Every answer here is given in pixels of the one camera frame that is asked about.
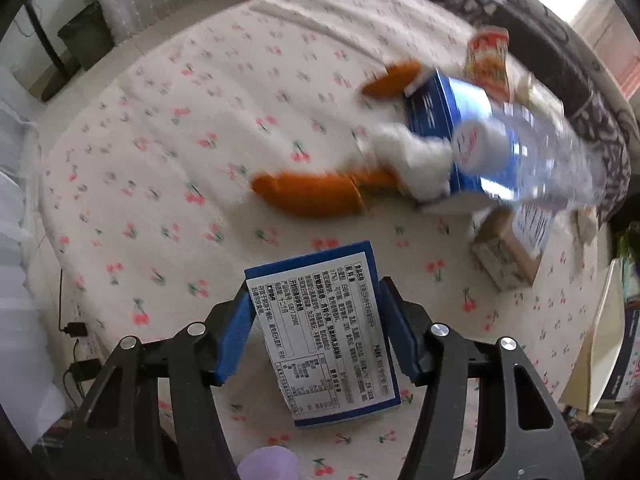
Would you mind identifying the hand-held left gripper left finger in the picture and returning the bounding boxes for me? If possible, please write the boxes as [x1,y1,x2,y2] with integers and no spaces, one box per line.
[55,290,261,480]

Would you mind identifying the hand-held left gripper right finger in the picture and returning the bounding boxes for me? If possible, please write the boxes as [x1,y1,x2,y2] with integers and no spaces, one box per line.
[378,276,586,480]

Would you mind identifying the blue box with white label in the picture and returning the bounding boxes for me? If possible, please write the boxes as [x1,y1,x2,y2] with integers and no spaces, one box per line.
[244,241,402,428]

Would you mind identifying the white plastic bin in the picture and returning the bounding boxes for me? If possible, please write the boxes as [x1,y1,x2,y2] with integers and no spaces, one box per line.
[559,259,626,416]

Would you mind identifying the blue open-ended carton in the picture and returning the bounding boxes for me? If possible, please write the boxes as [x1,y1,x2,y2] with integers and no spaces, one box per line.
[402,69,523,211]

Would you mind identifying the clear plastic bottle white cap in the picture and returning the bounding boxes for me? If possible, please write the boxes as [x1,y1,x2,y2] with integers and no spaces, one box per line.
[452,87,608,211]

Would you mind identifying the person's left hand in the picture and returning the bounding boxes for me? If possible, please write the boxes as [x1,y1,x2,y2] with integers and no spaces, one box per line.
[236,447,301,480]

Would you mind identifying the small cardboard box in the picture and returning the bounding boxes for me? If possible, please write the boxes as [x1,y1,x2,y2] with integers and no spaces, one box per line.
[470,205,556,292]

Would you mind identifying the white plush duck orange feet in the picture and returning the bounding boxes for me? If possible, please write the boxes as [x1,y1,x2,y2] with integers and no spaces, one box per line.
[250,60,453,218]

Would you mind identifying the white sheer curtain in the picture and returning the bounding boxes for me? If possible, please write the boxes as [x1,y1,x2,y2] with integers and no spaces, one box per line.
[0,67,68,448]

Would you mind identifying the red snack packet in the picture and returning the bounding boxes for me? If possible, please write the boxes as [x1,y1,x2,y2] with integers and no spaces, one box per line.
[465,27,512,101]

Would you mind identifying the purple and grey patterned quilt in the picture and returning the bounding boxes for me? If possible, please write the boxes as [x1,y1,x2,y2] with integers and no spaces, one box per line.
[415,0,633,226]

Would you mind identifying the black bin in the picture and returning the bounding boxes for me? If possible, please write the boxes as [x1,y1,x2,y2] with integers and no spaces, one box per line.
[56,1,116,72]

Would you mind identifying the black stand leg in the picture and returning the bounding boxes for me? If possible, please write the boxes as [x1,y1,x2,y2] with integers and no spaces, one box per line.
[24,0,81,103]

